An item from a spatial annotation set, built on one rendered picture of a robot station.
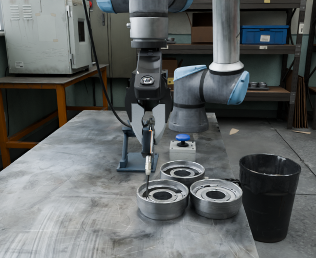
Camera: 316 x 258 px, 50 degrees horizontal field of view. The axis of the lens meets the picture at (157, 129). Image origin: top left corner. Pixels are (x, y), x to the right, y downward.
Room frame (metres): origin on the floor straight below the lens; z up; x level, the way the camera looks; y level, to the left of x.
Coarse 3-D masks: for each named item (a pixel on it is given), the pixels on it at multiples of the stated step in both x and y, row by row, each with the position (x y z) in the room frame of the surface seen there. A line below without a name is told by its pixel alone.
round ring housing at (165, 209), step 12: (156, 180) 0.67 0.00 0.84; (168, 180) 0.67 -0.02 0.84; (156, 192) 0.64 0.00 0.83; (168, 192) 0.64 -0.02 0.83; (144, 204) 0.58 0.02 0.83; (156, 204) 0.57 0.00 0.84; (168, 204) 0.57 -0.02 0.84; (180, 204) 0.58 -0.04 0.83; (156, 216) 0.58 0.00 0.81; (168, 216) 0.58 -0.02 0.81
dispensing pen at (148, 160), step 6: (150, 120) 0.69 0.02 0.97; (150, 126) 0.69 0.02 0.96; (144, 132) 0.66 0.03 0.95; (150, 132) 0.66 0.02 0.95; (144, 138) 0.65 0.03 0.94; (150, 138) 0.65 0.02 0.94; (144, 144) 0.65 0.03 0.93; (150, 144) 0.65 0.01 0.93; (144, 150) 0.64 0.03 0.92; (144, 156) 0.66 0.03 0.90; (150, 156) 0.65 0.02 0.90; (150, 162) 0.64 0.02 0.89; (150, 168) 0.63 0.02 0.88
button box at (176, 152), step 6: (174, 144) 0.89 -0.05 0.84; (180, 144) 0.88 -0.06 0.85; (186, 144) 0.88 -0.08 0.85; (192, 144) 0.89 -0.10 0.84; (174, 150) 0.86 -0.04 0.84; (180, 150) 0.85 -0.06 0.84; (186, 150) 0.85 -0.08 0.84; (192, 150) 0.85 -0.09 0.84; (174, 156) 0.86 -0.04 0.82; (180, 156) 0.85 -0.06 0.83; (186, 156) 0.85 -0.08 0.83; (192, 156) 0.85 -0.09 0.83
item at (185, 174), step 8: (176, 160) 0.78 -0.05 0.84; (184, 160) 0.78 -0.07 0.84; (160, 168) 0.73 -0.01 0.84; (184, 168) 0.76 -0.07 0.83; (200, 168) 0.75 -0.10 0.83; (160, 176) 0.72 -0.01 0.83; (168, 176) 0.69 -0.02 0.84; (176, 176) 0.71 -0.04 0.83; (184, 176) 0.75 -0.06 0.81; (192, 176) 0.71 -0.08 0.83; (200, 176) 0.70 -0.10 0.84; (184, 184) 0.68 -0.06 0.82
